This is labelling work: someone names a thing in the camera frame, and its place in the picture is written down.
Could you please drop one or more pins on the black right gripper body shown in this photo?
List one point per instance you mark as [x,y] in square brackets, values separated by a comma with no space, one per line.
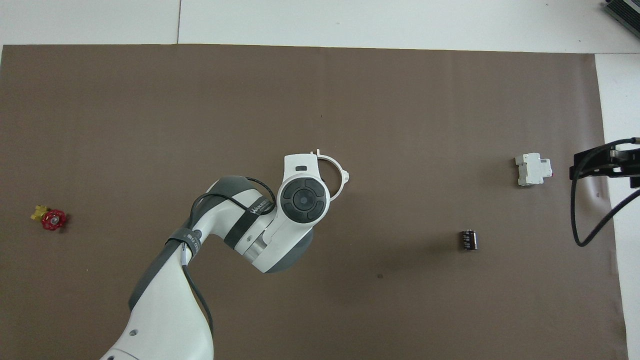
[625,160]

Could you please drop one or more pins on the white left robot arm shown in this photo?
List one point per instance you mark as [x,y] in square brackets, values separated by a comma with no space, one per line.
[165,310]

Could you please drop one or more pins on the white circuit breaker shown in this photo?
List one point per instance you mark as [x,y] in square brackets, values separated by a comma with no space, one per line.
[532,169]

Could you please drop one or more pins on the black cylindrical capacitor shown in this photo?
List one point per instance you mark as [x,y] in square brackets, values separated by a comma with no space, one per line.
[468,240]

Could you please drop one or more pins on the dark ribbed device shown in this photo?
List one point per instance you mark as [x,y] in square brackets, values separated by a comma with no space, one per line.
[625,9]

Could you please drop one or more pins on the brown paper mat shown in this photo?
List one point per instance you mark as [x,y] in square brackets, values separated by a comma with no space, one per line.
[400,100]

